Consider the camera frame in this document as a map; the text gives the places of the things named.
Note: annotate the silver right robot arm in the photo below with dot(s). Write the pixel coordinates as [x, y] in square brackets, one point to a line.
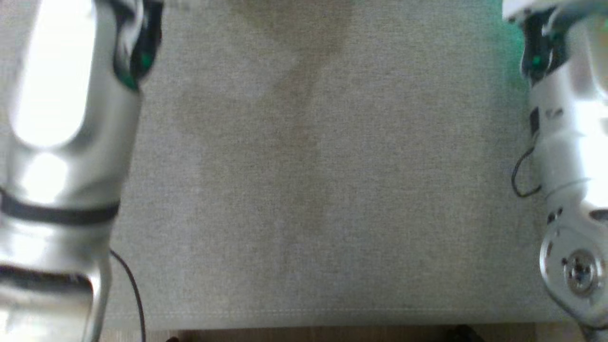
[574, 166]

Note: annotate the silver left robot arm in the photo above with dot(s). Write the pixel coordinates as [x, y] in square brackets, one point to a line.
[57, 142]

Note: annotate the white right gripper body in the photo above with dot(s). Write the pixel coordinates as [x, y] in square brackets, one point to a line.
[532, 8]

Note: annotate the grey sofa seat cushion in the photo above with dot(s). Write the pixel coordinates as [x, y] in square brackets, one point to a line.
[323, 166]

